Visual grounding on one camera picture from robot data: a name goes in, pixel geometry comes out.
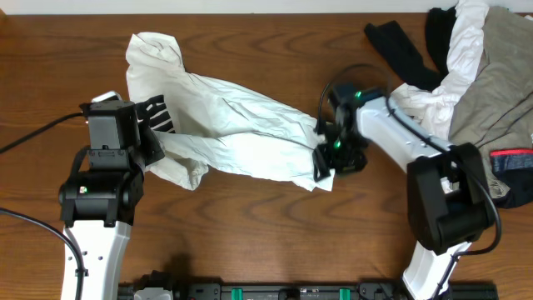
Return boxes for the khaki grey garment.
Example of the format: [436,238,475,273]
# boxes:
[449,7,532,200]

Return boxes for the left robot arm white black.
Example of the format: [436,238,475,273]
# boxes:
[59,99,164,299]

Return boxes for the white t-shirt with black logo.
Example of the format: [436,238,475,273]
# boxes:
[126,32,333,191]

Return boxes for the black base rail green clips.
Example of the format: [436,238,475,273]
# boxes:
[116,269,499,300]

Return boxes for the navy garment with red band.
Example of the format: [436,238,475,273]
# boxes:
[490,148,532,209]

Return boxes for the black garment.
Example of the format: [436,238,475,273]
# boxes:
[364,7,456,92]

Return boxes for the white shirt in pile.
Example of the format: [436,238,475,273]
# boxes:
[391,0,489,139]

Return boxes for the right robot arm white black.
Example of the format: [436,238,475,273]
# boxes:
[312,83,501,299]

